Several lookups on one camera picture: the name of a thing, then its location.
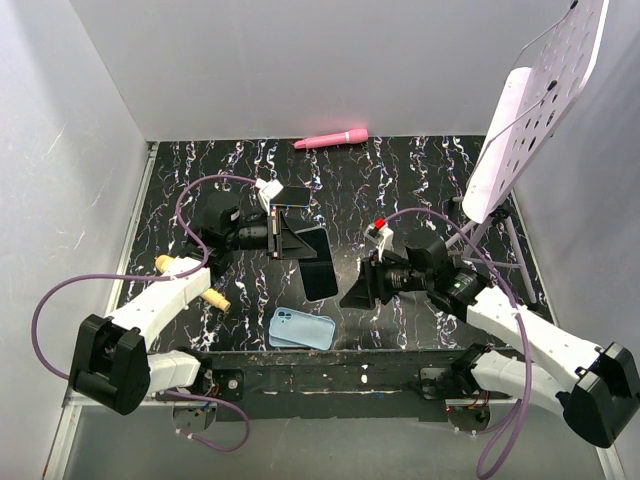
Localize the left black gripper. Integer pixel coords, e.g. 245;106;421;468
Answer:
225;208;317;260

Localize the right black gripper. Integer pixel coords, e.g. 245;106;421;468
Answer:
338;250;432;311

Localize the black phone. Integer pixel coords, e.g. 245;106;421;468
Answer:
299;260;338;301

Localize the light blue phone case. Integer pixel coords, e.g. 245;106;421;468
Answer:
269;336;317;349

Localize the blue cased phone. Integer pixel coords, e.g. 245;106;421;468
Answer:
296;226;332;264

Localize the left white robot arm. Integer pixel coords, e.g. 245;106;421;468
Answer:
68;187;320;415

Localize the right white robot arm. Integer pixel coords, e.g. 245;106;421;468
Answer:
340;240;639;448

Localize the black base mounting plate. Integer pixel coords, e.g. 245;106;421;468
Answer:
154;349;494;436

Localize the beige wooden toy piece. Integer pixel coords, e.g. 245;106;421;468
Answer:
155;254;231;313

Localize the pink microphone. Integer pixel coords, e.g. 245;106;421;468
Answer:
294;128;369;150

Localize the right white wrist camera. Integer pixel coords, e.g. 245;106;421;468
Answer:
364;218;394;260

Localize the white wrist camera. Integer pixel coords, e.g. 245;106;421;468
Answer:
255;179;284;212
364;218;394;260

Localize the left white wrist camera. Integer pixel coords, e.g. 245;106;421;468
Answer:
255;179;284;212

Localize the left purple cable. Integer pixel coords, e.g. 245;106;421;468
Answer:
31;174;251;452

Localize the purple cable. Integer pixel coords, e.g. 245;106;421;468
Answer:
31;174;251;452
384;208;531;479

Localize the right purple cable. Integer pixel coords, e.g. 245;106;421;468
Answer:
384;208;531;479

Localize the aluminium frame rail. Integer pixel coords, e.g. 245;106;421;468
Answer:
42;142;160;480

